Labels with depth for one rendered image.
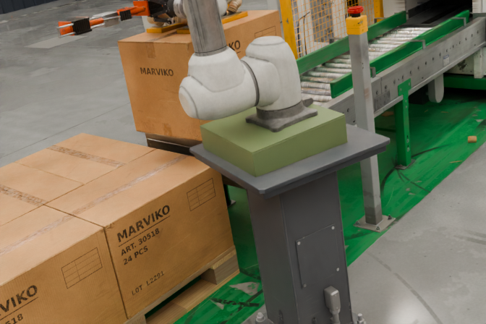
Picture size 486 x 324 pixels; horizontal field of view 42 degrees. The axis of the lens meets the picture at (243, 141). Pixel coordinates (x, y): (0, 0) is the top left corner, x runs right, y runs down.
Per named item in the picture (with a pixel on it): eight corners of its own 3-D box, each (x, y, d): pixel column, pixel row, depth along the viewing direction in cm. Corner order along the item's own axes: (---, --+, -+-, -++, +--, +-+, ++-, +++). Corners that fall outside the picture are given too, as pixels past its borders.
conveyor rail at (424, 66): (479, 45, 418) (478, 16, 411) (486, 45, 414) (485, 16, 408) (256, 186, 265) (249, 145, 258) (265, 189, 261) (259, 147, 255)
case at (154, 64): (223, 90, 315) (211, 11, 302) (289, 96, 290) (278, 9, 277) (135, 131, 273) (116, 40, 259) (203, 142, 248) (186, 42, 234)
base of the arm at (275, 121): (329, 110, 207) (326, 94, 205) (275, 133, 197) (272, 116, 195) (295, 100, 222) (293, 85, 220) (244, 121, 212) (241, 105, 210)
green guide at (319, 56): (393, 22, 453) (393, 9, 450) (406, 22, 446) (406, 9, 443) (250, 90, 347) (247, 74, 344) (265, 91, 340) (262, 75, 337)
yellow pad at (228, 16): (231, 16, 279) (229, 4, 277) (248, 16, 272) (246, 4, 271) (176, 34, 256) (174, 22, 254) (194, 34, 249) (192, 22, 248)
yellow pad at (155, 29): (201, 16, 291) (199, 5, 290) (216, 16, 285) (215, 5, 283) (146, 33, 268) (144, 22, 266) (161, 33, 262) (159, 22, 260)
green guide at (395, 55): (466, 22, 418) (465, 9, 415) (481, 22, 411) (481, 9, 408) (330, 98, 312) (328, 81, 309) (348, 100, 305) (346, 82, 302)
